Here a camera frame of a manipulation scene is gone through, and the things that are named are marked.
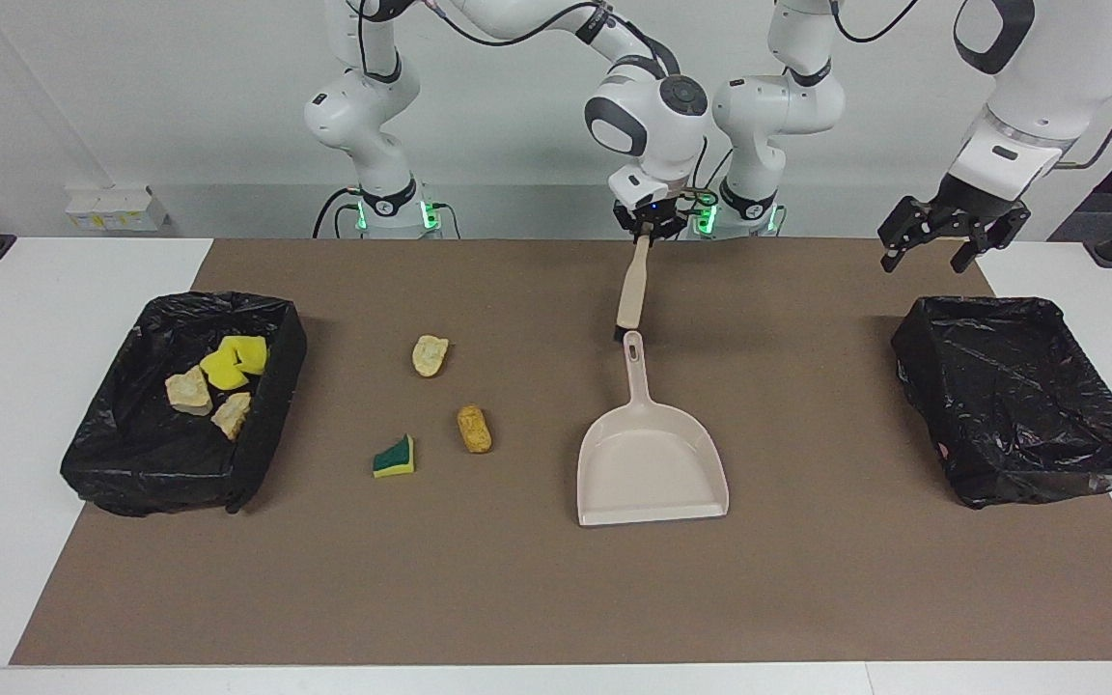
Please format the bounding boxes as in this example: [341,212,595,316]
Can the beige plastic dustpan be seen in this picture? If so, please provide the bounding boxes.
[576,330,731,528]

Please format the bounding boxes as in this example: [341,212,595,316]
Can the white box on floor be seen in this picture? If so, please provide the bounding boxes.
[65,183,172,233]

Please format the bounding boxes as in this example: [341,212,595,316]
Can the brown crackled bread roll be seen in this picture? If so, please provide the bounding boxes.
[456,404,493,455]

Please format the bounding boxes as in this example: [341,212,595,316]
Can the brown paper table mat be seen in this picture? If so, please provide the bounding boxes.
[11,238,1112,667]

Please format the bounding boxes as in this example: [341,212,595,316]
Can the bin lined with black bag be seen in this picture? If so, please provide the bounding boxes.
[60,291,309,517]
[891,295,1112,510]

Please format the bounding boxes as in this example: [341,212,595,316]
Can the striped orange croissant piece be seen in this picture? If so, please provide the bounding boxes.
[210,391,253,442]

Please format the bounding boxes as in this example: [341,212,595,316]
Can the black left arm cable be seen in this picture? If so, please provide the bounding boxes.
[826,0,1112,173]

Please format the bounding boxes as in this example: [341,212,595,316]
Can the beige handled black bristle brush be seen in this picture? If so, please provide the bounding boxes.
[613,232,659,342]

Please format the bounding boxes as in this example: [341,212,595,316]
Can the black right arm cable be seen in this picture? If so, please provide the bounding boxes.
[344,0,711,213]

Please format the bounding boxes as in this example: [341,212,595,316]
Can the pale round bread piece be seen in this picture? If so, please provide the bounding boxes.
[411,334,450,378]

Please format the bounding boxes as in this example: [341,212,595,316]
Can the pale greenish bread chunk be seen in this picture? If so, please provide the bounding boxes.
[164,365,213,418]

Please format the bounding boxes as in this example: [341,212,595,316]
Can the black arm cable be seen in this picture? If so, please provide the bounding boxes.
[344,0,711,213]
[826,0,1112,173]

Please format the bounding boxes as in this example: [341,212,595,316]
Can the green and yellow sponge piece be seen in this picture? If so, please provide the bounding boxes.
[372,433,416,479]

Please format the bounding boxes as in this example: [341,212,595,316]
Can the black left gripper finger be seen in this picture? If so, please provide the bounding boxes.
[949,230,1001,275]
[878,222,926,275]

